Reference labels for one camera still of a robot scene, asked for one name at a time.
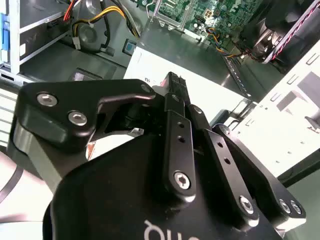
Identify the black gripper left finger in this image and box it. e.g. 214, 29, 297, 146
14, 71, 198, 201

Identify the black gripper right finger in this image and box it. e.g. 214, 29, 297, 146
178, 74, 307, 230

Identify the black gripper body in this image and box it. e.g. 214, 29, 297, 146
42, 132, 286, 240

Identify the metal socket cover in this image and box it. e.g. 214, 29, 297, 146
151, 0, 193, 32

